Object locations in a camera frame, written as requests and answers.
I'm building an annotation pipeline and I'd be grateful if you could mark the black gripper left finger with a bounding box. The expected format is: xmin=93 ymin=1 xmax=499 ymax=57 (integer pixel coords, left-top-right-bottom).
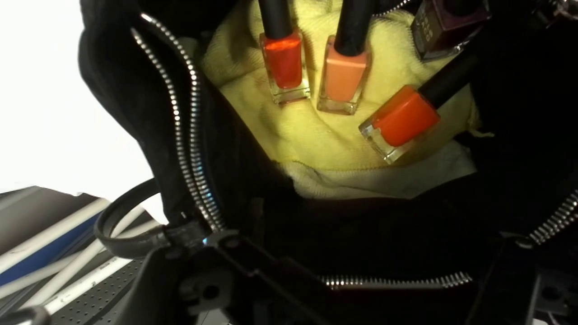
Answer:
xmin=116 ymin=231 xmax=279 ymax=325

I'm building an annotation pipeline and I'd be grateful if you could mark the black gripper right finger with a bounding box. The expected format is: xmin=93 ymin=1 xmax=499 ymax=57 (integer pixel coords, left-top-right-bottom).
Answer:
xmin=467 ymin=234 xmax=548 ymax=325

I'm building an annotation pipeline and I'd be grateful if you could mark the large orange nail polish bottle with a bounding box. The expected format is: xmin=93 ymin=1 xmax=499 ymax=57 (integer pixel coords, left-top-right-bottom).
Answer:
xmin=358 ymin=52 xmax=485 ymax=167

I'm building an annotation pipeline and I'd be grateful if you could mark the small orange nail polish bottle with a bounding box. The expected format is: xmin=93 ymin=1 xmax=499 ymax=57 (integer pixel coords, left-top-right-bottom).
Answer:
xmin=257 ymin=0 xmax=315 ymax=104

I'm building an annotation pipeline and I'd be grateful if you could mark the pale red nail polish bottle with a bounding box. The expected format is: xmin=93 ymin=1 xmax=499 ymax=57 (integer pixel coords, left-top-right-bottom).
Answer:
xmin=317 ymin=0 xmax=376 ymax=115

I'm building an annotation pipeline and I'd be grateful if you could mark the dark brown nail polish bottle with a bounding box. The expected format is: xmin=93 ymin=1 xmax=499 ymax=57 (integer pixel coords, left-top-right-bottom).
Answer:
xmin=412 ymin=0 xmax=492 ymax=61

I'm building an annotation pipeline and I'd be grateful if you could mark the yellow cloth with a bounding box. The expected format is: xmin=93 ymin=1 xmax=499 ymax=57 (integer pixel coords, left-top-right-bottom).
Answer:
xmin=201 ymin=0 xmax=485 ymax=202

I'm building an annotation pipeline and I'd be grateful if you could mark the black fabric handbag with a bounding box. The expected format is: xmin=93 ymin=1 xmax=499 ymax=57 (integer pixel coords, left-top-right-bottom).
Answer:
xmin=78 ymin=0 xmax=578 ymax=325

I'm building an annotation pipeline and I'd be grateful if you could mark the white tablecloth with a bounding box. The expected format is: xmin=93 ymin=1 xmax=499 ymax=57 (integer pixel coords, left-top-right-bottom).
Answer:
xmin=0 ymin=0 xmax=170 ymax=225

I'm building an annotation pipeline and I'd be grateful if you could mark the white frame tube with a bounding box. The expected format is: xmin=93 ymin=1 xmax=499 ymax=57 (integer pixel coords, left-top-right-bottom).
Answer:
xmin=0 ymin=196 xmax=165 ymax=315

